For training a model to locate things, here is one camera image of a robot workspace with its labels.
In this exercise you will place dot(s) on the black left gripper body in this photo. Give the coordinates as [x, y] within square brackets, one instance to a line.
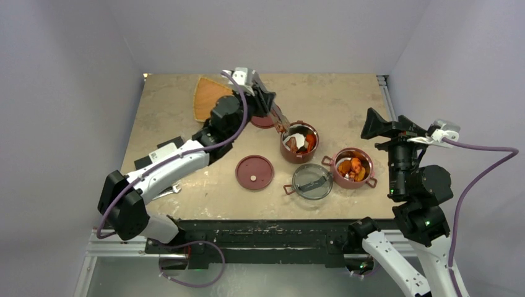
[255, 106]

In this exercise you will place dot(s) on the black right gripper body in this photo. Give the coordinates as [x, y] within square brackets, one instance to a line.
[402, 154]

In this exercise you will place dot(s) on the steel food tongs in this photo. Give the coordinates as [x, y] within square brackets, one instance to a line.
[282, 121]

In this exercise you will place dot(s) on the orange fried chicken wing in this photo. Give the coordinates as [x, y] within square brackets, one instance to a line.
[352, 169]

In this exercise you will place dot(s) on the white round rice cracker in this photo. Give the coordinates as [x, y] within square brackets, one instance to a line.
[299, 137]

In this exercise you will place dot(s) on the dark red steel lunch pot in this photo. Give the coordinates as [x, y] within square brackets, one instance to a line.
[300, 156]

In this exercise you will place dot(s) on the red white shrimp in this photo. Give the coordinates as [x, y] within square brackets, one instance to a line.
[310, 142]

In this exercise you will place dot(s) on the glass lid with red clasp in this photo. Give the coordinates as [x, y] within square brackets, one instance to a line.
[311, 182]

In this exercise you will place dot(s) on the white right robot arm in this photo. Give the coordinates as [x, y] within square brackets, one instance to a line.
[418, 193]

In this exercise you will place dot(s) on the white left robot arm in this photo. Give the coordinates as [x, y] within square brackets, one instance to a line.
[124, 196]

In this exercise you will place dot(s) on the white small device box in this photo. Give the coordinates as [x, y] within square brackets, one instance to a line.
[168, 150]

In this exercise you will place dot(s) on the dark red round lid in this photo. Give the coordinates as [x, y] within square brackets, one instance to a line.
[264, 122]

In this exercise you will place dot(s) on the woven bamboo basket tray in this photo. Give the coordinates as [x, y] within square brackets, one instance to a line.
[206, 95]

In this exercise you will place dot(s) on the steel wrench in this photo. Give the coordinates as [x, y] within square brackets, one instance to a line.
[174, 189]

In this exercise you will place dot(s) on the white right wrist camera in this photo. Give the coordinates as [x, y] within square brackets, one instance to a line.
[437, 134]

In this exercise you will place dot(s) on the black network switch box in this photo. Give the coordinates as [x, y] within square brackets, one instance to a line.
[145, 161]

